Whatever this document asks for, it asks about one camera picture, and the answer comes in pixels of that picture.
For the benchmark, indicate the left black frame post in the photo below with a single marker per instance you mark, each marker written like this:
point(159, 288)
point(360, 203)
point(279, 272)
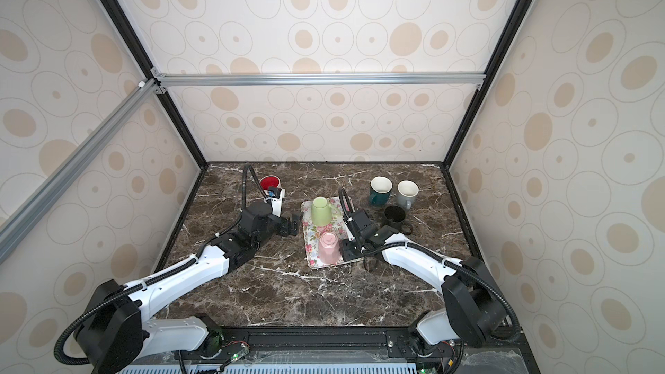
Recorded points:
point(137, 50)

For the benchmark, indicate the light green mug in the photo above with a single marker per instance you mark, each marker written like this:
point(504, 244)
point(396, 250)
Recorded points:
point(321, 212)

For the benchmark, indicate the grey mug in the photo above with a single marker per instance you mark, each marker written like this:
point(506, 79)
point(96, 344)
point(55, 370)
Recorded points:
point(407, 194)

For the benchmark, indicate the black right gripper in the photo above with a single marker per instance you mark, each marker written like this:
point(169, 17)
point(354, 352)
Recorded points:
point(351, 248)

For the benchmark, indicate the black mug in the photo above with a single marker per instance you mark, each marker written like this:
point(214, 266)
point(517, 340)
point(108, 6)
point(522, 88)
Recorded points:
point(395, 217)

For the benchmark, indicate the floral rectangular tray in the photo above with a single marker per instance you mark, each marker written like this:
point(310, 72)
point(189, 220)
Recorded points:
point(312, 234)

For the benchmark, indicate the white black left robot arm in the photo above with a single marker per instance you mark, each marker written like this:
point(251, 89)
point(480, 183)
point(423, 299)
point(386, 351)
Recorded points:
point(119, 325)

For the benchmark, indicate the black frame post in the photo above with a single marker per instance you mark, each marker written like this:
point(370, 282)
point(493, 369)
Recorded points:
point(506, 38)
point(137, 50)

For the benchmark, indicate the pink mug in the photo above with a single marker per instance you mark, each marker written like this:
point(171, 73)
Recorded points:
point(328, 247)

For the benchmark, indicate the right black frame post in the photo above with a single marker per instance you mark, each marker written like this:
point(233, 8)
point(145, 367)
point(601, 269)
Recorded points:
point(506, 38)

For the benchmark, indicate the horizontal aluminium rail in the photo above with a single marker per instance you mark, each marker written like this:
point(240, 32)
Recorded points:
point(336, 79)

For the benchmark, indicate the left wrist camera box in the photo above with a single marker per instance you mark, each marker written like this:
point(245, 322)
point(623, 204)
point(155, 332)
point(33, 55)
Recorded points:
point(275, 198)

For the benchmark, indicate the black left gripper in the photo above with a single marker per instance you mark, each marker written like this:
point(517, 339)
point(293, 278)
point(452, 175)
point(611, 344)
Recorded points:
point(297, 221)

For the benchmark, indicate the white mug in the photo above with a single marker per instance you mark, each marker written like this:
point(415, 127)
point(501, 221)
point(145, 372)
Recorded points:
point(271, 185)

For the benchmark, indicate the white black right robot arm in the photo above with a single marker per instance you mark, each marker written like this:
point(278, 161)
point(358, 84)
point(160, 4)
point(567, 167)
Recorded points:
point(475, 310)

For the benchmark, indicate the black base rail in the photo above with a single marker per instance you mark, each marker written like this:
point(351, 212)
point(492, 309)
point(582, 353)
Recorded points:
point(311, 345)

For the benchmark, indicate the slanted left aluminium rail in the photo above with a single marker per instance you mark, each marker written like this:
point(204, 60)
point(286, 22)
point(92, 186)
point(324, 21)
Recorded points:
point(20, 224)

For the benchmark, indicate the dark teal mug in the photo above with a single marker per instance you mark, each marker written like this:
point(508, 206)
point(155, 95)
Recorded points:
point(380, 191)

